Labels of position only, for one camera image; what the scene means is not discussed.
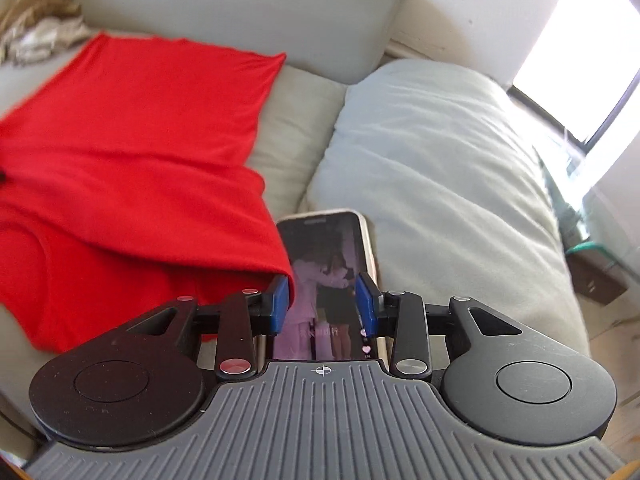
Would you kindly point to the smartphone with lit screen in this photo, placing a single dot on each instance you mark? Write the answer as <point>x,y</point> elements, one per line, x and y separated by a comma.
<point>327,251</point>

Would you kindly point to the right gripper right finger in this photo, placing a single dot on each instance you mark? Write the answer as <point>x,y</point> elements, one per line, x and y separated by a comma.
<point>402,317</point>

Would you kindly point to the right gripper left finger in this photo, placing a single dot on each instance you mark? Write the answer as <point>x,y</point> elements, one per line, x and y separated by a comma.
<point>243,316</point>

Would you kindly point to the grey sofa backrest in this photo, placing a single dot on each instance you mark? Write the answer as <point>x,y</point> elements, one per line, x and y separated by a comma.
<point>342,40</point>

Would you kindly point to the light grey crumpled garment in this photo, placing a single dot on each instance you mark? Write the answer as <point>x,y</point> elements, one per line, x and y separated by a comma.
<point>29,44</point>

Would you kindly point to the tan crumpled garment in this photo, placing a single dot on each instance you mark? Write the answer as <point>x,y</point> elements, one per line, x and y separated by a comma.
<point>23,14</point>

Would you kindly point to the light blue-grey armrest cushion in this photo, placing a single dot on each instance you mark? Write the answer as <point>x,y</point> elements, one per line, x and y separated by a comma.
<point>433,156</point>

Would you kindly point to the red t-shirt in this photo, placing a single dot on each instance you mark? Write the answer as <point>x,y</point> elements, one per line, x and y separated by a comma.
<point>125,185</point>

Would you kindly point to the window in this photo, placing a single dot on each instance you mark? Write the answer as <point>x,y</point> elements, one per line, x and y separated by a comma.
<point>582,75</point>

